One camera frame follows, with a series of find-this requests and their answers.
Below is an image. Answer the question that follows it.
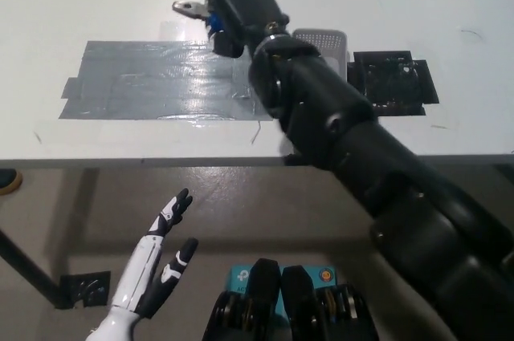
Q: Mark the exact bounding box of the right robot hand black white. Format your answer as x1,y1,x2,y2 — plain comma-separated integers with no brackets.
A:
206,0,291,58

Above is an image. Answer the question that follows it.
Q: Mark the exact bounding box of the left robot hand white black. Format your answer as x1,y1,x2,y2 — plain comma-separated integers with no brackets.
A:
108,187,200,319

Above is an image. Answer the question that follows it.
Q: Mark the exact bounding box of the blue handled plier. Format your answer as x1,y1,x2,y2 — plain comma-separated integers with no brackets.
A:
172,0,223,36

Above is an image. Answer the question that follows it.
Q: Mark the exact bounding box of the grey plastic basket container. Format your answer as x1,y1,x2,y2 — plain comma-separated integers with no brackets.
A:
292,27,349,82

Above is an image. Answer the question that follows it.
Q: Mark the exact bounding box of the black ribbed robot body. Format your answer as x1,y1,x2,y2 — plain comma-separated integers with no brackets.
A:
200,257,379,341

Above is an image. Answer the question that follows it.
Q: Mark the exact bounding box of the black floor tape patch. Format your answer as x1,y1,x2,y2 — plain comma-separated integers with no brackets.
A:
59,270,112,311

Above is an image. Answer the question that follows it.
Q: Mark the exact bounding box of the teal cardboard box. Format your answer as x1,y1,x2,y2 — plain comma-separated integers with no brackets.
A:
228,263,339,315

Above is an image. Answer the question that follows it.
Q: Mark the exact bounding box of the round green orange disc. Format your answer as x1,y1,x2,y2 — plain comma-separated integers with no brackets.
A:
0,168,23,198

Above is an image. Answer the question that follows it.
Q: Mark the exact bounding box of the black tape patch on table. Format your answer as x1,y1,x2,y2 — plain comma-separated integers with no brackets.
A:
346,50,441,118

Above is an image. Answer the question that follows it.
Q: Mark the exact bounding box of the grey duct tape patch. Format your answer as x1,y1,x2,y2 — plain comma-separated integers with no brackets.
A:
59,39,275,122

